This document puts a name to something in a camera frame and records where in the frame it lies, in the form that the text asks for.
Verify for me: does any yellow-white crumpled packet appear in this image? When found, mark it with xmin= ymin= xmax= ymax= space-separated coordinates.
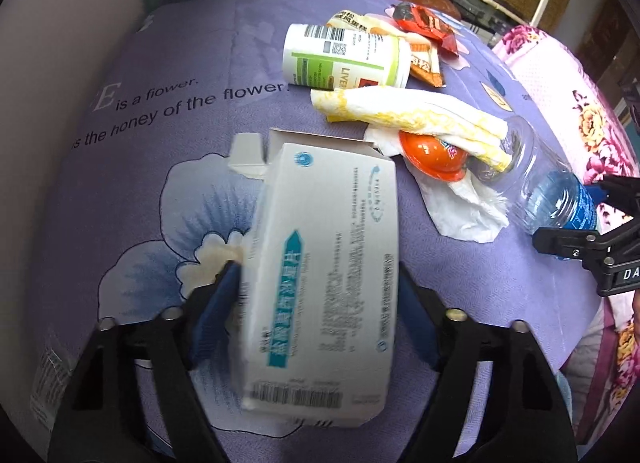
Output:
xmin=327 ymin=10 xmax=401 ymax=36

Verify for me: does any yellow white cloth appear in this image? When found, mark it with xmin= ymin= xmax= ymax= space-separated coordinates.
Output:
xmin=310 ymin=86 xmax=513 ymax=174

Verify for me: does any white supplement bottle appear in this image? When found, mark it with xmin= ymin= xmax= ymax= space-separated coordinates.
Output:
xmin=281 ymin=23 xmax=412 ymax=91

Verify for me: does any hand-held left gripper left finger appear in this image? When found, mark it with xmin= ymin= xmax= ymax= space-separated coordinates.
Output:
xmin=47 ymin=260 xmax=246 ymax=463

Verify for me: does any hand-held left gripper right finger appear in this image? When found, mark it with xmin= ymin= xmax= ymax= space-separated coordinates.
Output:
xmin=395 ymin=263 xmax=581 ymax=463

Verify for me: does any white crumpled tissue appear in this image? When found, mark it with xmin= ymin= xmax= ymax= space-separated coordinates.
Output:
xmin=364 ymin=123 xmax=508 ymax=244

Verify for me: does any purple floral blanket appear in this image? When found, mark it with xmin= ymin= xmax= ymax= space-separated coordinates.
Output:
xmin=37 ymin=0 xmax=606 ymax=463

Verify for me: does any orange plastic egg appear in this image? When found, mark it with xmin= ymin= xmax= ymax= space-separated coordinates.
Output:
xmin=398 ymin=130 xmax=469 ymax=181

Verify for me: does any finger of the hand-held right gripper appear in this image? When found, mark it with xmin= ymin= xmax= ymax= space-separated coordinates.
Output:
xmin=531 ymin=223 xmax=640 ymax=264
xmin=597 ymin=174 xmax=640 ymax=216

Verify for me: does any clear water bottle blue label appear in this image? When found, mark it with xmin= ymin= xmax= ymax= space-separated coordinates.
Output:
xmin=470 ymin=116 xmax=601 ymax=236

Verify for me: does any white medicine box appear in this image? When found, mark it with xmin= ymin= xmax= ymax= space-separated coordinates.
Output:
xmin=227 ymin=127 xmax=401 ymax=429

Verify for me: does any red snack wrapper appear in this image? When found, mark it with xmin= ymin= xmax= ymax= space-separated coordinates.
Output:
xmin=390 ymin=2 xmax=461 ymax=58

